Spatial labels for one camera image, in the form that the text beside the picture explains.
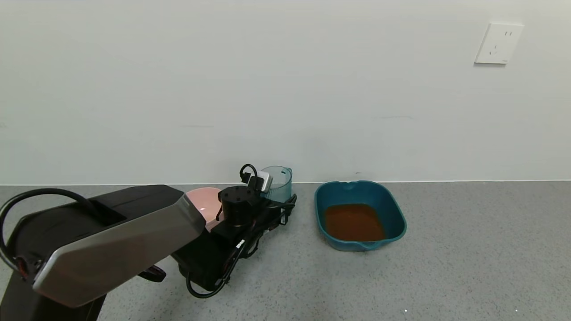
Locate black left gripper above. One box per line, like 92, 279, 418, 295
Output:
265, 193, 297, 226

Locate translucent blue ribbed cup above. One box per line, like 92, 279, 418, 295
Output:
260, 166, 293, 202

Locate orange brown liquid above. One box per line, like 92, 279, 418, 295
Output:
324, 204, 386, 242

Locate pink ribbed bowl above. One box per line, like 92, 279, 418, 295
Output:
185, 187, 223, 232

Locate teal plastic basin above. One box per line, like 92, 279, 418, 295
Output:
314, 180, 407, 251

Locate silver white wrist camera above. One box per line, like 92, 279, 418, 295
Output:
244, 171, 273, 193

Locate thin black camera cable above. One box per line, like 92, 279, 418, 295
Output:
186, 164, 259, 298

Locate white wall outlet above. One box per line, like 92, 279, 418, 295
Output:
474, 22, 524, 65

